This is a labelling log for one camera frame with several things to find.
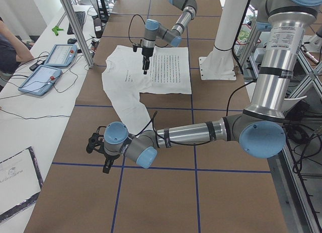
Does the black power adapter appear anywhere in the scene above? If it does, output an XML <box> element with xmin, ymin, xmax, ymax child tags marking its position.
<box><xmin>93</xmin><ymin>18</ymin><xmax>104</xmax><ymax>38</ymax></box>

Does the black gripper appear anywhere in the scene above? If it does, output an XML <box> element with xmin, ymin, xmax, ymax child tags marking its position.
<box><xmin>141</xmin><ymin>46</ymin><xmax>153</xmax><ymax>74</ymax></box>
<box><xmin>103</xmin><ymin>153</ymin><xmax>120</xmax><ymax>174</ymax></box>

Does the blue teach pendant near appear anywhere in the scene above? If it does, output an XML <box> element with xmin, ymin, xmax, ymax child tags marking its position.
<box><xmin>18</xmin><ymin>65</ymin><xmax>62</xmax><ymax>96</ymax></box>

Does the black keyboard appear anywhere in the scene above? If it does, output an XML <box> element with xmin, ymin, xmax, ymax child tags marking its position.
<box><xmin>67</xmin><ymin>11</ymin><xmax>86</xmax><ymax>35</ymax></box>

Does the blue teach pendant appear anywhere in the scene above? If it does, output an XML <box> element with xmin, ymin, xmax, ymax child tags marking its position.
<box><xmin>18</xmin><ymin>65</ymin><xmax>62</xmax><ymax>96</ymax></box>
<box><xmin>44</xmin><ymin>44</ymin><xmax>77</xmax><ymax>68</ymax></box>

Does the white long-sleeve printed shirt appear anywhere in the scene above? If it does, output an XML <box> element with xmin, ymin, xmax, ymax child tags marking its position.
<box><xmin>102</xmin><ymin>45</ymin><xmax>192</xmax><ymax>134</ymax></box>

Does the seated person dark shirt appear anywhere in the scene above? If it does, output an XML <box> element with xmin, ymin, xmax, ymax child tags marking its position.
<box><xmin>1</xmin><ymin>18</ymin><xmax>34</xmax><ymax>81</ymax></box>

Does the green plastic clamp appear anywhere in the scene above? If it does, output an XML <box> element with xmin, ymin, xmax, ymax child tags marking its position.
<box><xmin>52</xmin><ymin>26</ymin><xmax>64</xmax><ymax>36</ymax></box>

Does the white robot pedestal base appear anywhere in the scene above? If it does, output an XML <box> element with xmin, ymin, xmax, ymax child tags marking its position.
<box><xmin>199</xmin><ymin>0</ymin><xmax>250</xmax><ymax>81</ymax></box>

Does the aluminium frame post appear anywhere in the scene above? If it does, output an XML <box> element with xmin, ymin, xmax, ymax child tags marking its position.
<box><xmin>60</xmin><ymin>0</ymin><xmax>94</xmax><ymax>68</ymax></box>

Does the white board black border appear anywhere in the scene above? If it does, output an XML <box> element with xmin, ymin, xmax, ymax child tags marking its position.
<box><xmin>1</xmin><ymin>146</ymin><xmax>43</xmax><ymax>223</ymax></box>

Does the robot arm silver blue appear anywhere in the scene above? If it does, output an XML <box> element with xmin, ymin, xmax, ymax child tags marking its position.
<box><xmin>99</xmin><ymin>0</ymin><xmax>321</xmax><ymax>173</ymax></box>
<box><xmin>139</xmin><ymin>0</ymin><xmax>197</xmax><ymax>74</ymax></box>

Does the blue teach pendant far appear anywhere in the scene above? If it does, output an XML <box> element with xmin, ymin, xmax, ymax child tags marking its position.
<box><xmin>44</xmin><ymin>44</ymin><xmax>77</xmax><ymax>68</ymax></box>

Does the black computer mouse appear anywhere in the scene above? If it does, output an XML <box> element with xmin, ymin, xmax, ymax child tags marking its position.
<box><xmin>67</xmin><ymin>38</ymin><xmax>77</xmax><ymax>44</ymax></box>

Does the white plastic chair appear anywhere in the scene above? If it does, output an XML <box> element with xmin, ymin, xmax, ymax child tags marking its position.
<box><xmin>282</xmin><ymin>96</ymin><xmax>307</xmax><ymax>111</ymax></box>

